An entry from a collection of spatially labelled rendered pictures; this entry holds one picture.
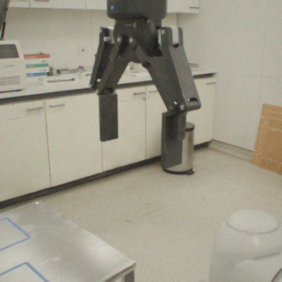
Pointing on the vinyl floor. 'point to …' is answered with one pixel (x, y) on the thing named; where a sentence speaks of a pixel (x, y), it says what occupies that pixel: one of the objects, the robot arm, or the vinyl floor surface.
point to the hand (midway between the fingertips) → (137, 144)
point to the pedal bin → (188, 158)
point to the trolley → (56, 249)
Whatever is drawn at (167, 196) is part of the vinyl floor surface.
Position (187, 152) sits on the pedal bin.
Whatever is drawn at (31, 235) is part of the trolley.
